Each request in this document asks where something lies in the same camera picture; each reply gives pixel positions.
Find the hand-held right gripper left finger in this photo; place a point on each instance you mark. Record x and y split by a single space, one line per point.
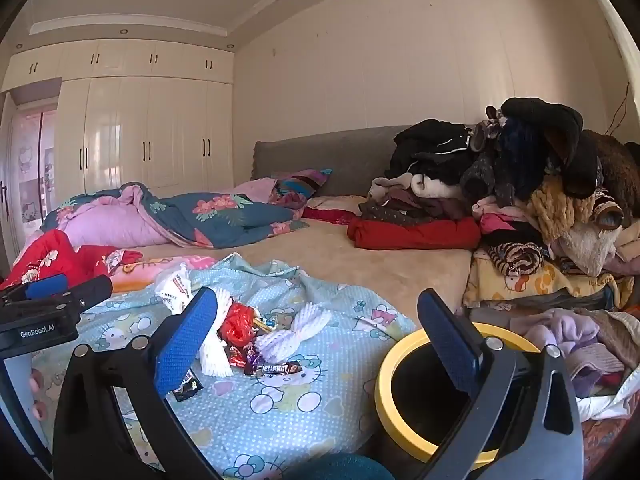
185 340

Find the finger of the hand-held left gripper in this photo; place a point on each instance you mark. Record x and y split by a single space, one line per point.
45 287
95 290

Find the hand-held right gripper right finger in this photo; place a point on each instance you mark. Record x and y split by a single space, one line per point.
447 340

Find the white foam fruit net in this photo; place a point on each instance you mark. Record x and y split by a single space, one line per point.
295 332
215 355

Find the black snack packet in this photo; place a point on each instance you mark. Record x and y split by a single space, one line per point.
189 389

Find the white red printed plastic wrapper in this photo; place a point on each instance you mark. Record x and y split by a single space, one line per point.
172 290

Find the red candy wrapper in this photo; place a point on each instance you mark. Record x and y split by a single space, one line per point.
235 354

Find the red plastic bag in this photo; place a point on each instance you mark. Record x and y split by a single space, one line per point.
235 325

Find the yellow rimmed black trash bin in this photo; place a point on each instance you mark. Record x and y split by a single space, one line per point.
395 360

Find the purple candy wrapper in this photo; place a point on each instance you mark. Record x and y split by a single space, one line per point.
253 358

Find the yellow candy wrapper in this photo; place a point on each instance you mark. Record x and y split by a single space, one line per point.
264 323

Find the dark snack bar wrapper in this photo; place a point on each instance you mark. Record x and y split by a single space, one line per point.
275 369

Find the person's left hand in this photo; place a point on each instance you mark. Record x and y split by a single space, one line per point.
39 407

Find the red floral blanket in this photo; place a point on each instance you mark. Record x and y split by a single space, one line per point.
50 255

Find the pink cartoon blanket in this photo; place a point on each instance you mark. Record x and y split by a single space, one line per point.
165 265

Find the yellow cartoon blanket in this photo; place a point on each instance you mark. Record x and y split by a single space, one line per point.
540 280

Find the red folded cloth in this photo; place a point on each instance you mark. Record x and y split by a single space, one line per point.
415 232

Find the door with cartoon stickers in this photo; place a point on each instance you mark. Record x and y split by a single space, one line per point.
30 175

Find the lavender fleece garment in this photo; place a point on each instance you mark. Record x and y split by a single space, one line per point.
565 330

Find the beige bed sheet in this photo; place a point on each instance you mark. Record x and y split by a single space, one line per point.
350 260

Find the teal floral quilt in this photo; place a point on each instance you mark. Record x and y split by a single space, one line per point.
215 215

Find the light blue cartoon cat blanket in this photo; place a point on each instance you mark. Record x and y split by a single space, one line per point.
310 400

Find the person's teal trouser leg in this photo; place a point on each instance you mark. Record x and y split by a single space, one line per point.
345 469

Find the pink pillow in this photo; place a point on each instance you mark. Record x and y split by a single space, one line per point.
252 189

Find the dark red patterned cloth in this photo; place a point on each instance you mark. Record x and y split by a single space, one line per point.
327 216

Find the white wardrobe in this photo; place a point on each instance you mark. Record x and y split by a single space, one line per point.
150 125

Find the white cloth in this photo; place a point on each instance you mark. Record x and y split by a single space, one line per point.
610 402

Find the pile of folded clothes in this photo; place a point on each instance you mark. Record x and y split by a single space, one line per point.
500 160

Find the striped pillow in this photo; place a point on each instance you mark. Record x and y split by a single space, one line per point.
300 182

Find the grey bed headboard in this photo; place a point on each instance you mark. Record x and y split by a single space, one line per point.
350 160

